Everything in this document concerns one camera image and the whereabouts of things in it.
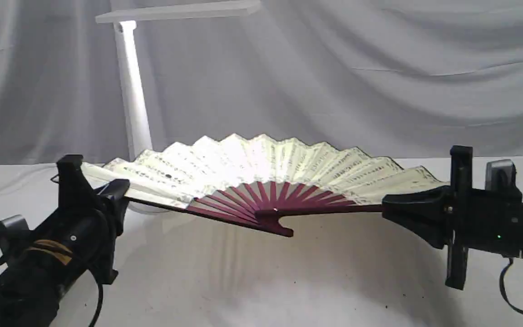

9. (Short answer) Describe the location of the maroon ribbed paper folding fan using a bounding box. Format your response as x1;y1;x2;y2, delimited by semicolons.
81;133;447;237

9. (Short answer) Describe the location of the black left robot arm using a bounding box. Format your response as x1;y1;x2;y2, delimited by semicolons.
0;154;131;327

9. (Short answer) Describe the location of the white desk lamp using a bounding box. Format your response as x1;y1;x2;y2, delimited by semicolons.
84;0;262;213

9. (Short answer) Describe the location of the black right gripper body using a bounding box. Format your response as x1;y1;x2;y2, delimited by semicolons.
445;145;523;290

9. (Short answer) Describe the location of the grey fabric backdrop curtain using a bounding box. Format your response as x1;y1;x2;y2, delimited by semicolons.
0;0;523;165

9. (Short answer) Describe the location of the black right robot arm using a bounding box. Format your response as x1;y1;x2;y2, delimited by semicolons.
382;145;523;290

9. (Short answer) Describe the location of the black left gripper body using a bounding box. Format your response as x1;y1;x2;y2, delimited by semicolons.
5;154;118;299

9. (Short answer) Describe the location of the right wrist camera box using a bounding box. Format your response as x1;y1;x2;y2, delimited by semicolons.
485;159;517;191

